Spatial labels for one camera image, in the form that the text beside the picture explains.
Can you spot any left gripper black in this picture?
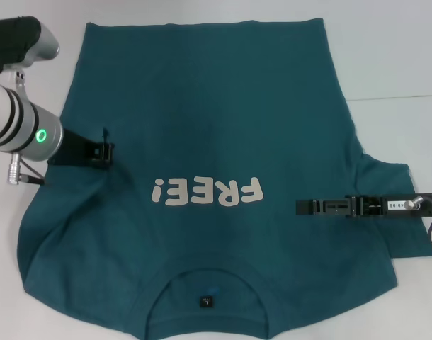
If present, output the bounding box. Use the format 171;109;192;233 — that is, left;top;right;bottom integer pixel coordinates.
47;127;115;168

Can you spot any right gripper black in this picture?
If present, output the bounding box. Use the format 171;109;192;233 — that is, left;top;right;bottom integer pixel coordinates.
295;192;432;218

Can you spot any teal t-shirt with FREE! print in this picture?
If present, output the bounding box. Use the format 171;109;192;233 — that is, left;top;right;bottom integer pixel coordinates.
19;18;432;340

